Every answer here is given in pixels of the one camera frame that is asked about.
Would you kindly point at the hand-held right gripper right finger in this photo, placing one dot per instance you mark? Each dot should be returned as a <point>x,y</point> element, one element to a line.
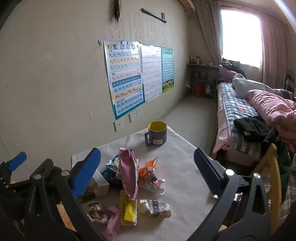
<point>205,169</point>

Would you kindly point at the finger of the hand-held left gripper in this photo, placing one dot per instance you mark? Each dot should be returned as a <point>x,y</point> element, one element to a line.
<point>18,160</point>

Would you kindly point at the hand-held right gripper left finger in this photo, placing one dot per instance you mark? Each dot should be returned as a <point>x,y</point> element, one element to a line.
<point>85,173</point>

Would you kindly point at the blue silver foil wrapper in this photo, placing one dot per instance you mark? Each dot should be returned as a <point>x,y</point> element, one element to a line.
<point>111,173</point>

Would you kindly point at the yellow medicine box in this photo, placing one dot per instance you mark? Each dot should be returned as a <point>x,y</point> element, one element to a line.
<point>128,208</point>

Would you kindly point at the white and blue milk carton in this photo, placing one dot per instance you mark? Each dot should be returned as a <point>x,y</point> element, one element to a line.
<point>100,185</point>

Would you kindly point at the white tablecloth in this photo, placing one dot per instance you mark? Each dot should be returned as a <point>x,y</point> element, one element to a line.
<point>185,162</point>

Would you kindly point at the small brown box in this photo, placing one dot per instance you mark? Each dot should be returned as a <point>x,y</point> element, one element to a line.
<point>89,197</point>

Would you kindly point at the crumpled printed paper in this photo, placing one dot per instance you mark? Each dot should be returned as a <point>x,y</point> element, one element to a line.
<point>97,212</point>

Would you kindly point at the pink snack bag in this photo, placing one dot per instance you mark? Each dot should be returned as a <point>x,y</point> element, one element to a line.
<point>128,171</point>

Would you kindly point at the pink plastic wrapper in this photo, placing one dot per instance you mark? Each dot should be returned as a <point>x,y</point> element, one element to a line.
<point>111,224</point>

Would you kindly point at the blue mug with yellow inside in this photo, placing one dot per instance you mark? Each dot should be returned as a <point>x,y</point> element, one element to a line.
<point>158,136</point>

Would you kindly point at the orange snack wrapper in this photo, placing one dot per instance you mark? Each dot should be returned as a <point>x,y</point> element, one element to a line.
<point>148,170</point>

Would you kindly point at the black clothing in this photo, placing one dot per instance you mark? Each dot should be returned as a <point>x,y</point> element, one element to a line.
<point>252,128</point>

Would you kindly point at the bed with plaid sheet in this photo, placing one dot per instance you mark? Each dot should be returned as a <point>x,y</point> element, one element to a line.
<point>233,106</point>

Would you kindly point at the yellow wooden chair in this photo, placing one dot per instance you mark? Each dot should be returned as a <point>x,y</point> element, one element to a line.
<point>275,176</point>

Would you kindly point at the orange red container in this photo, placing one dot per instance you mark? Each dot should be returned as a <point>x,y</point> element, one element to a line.
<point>198,90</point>

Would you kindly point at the small white jug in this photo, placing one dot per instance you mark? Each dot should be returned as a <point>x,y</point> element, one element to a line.
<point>207,89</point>

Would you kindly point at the pink quilt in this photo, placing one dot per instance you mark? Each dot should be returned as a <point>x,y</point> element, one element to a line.
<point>270,106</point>

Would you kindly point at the grey white pillow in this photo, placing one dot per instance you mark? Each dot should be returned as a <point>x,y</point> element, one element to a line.
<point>247,87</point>

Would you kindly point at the purple clothing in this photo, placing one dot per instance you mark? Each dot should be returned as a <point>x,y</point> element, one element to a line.
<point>227,74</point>

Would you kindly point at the dark shelf unit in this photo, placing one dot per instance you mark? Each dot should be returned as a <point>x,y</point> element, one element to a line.
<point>202,67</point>

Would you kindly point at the pink patterned curtain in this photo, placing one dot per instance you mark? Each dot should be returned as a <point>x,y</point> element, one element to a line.
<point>274,51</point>
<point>208,27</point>

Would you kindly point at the bright window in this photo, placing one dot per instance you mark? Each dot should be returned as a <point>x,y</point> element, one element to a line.
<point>241,34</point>

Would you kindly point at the large white wall socket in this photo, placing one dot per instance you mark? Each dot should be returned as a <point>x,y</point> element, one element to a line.
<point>119,125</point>

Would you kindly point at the blue letter wall poster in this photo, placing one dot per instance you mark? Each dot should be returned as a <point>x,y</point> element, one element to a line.
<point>124,81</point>

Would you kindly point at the green number wall poster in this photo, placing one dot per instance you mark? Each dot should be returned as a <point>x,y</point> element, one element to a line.
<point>167,69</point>

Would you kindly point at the white chart wall poster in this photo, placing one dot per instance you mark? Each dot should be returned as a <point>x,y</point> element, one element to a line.
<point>151,71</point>

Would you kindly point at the metal wall rail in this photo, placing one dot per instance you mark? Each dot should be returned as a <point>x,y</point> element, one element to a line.
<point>153,15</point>

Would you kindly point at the dark hanging wall ornament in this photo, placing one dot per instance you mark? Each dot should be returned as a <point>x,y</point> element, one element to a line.
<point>117,10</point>

